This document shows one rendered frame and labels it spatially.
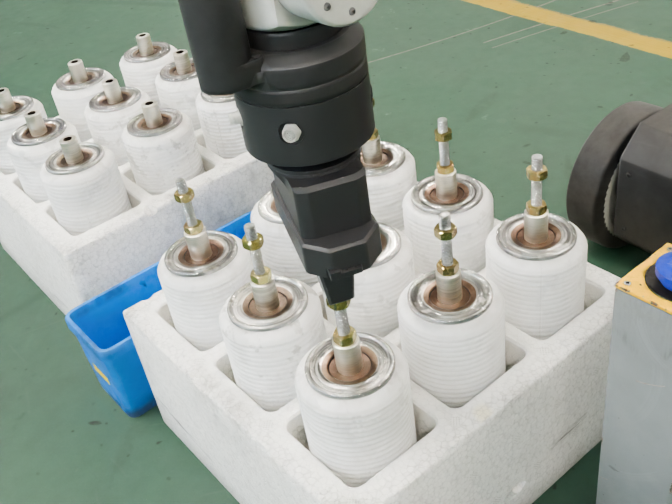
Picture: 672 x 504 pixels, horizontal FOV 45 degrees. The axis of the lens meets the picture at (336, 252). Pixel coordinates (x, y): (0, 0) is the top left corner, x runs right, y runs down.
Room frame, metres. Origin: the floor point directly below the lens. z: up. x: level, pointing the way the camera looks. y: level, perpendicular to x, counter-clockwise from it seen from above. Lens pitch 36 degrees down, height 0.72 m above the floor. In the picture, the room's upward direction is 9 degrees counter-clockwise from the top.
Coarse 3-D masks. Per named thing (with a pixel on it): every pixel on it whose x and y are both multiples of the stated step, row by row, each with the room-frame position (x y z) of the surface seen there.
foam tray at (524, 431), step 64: (128, 320) 0.69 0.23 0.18; (576, 320) 0.57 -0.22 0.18; (192, 384) 0.58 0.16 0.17; (512, 384) 0.50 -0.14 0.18; (576, 384) 0.54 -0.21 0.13; (192, 448) 0.64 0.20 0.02; (256, 448) 0.49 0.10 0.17; (448, 448) 0.45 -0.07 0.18; (512, 448) 0.49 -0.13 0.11; (576, 448) 0.54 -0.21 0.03
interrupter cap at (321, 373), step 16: (368, 336) 0.52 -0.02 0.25; (320, 352) 0.51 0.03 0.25; (368, 352) 0.50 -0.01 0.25; (384, 352) 0.50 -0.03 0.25; (304, 368) 0.49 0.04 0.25; (320, 368) 0.49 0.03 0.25; (336, 368) 0.49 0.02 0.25; (368, 368) 0.48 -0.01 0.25; (384, 368) 0.48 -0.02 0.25; (320, 384) 0.47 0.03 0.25; (336, 384) 0.47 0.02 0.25; (352, 384) 0.47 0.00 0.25; (368, 384) 0.46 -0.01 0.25; (384, 384) 0.46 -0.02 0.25
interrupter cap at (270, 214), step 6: (270, 192) 0.78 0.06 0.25; (264, 198) 0.77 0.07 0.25; (270, 198) 0.76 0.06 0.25; (258, 204) 0.75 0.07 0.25; (264, 204) 0.76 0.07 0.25; (270, 204) 0.75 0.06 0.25; (258, 210) 0.74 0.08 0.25; (264, 210) 0.74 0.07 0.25; (270, 210) 0.74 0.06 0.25; (276, 210) 0.74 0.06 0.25; (264, 216) 0.73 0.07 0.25; (270, 216) 0.73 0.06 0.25; (276, 216) 0.73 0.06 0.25; (276, 222) 0.72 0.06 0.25; (282, 222) 0.71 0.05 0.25
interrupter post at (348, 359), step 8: (336, 344) 0.48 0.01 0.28; (352, 344) 0.48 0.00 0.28; (336, 352) 0.48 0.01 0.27; (344, 352) 0.48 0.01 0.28; (352, 352) 0.48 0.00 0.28; (360, 352) 0.49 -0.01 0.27; (336, 360) 0.48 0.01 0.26; (344, 360) 0.48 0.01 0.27; (352, 360) 0.48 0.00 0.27; (360, 360) 0.48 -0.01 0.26; (344, 368) 0.48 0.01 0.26; (352, 368) 0.48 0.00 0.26; (360, 368) 0.48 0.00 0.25
